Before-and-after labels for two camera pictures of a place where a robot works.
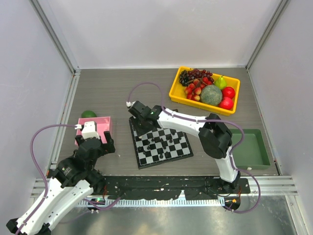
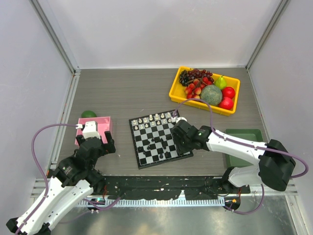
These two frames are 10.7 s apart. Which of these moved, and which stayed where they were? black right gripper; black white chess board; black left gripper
Moved: black right gripper
Stayed: black left gripper; black white chess board
